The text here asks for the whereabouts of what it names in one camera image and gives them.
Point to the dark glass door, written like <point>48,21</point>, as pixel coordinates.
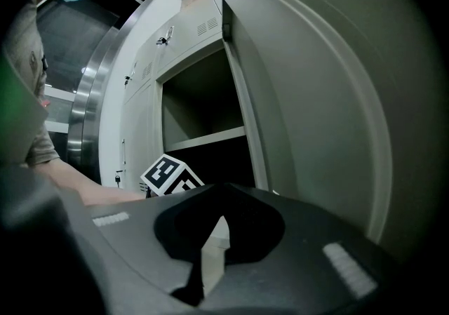
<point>70,36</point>

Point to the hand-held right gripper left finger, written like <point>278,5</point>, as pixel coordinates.
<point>140,254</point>

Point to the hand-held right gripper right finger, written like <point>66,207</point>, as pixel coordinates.
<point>308,264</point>

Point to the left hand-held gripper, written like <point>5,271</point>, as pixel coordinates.
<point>168,175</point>

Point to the white notice with red tape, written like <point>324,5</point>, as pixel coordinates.
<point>59,112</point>

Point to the grey metal locker cabinet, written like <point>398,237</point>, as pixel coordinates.
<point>315,96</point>

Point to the person's grey shirt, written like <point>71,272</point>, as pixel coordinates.
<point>21,43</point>

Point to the person's left forearm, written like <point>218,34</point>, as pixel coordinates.
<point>87,191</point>

